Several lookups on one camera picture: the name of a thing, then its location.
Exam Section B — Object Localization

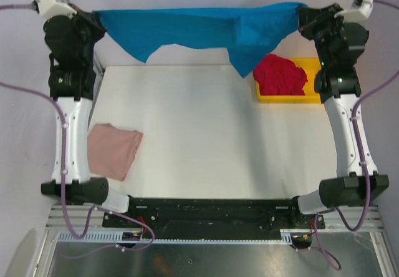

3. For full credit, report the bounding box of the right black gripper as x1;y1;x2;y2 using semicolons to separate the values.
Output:
298;4;349;68

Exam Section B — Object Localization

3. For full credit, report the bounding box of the blue t shirt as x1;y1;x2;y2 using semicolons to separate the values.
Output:
96;2;304;77

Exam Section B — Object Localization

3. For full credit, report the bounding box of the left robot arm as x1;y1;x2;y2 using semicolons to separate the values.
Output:
41;11;138;227

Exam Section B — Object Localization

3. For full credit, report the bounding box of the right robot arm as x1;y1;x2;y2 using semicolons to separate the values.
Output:
287;4;389;228

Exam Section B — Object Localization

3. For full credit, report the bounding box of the yellow plastic tray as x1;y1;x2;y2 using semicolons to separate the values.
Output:
254;58;320;104

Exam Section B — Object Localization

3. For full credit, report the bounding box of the red t shirt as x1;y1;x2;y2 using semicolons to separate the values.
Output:
253;54;308;96

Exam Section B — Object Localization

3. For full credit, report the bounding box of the folded pink t shirt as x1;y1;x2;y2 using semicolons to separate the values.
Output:
87;124;143;182

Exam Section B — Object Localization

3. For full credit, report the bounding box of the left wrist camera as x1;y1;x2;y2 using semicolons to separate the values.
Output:
34;0;77;21

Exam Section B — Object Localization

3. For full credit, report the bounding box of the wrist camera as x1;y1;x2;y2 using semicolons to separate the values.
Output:
34;0;77;21
334;0;374;22

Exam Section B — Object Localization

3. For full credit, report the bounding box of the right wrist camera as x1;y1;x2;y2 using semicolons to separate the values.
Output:
334;0;374;22

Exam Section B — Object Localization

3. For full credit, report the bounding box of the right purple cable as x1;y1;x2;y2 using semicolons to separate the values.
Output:
313;0;399;271

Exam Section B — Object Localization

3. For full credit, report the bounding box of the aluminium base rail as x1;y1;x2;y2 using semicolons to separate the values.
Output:
45;205;385;232

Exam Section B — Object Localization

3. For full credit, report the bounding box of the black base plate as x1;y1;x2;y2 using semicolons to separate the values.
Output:
102;197;325;243

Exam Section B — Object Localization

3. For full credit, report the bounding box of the white cable duct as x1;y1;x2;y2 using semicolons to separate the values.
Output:
57;231;292;245

